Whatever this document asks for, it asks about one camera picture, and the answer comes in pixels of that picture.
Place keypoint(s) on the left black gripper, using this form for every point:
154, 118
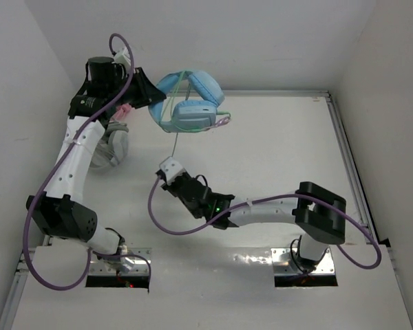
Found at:
146, 93

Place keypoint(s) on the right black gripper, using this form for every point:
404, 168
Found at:
171, 187

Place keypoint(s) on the blue headphones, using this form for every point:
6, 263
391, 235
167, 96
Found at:
191, 116

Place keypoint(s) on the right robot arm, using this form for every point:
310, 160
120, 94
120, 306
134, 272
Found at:
317, 211

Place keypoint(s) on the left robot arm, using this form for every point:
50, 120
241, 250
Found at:
58, 208

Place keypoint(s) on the pink headphones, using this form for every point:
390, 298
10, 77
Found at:
122, 112

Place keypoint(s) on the grey headphones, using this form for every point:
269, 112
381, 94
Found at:
112, 148

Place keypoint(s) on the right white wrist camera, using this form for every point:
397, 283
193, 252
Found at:
169, 169

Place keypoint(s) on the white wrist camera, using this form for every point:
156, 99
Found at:
122, 57
169, 169

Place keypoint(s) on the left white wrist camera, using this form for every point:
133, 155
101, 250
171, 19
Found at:
122, 57

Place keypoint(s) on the aluminium table frame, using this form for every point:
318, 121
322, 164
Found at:
225, 279

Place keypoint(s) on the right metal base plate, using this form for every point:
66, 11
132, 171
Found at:
284, 266

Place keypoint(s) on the metal base plate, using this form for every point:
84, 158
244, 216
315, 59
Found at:
130, 262
284, 266

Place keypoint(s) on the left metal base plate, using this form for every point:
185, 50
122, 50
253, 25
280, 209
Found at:
130, 262

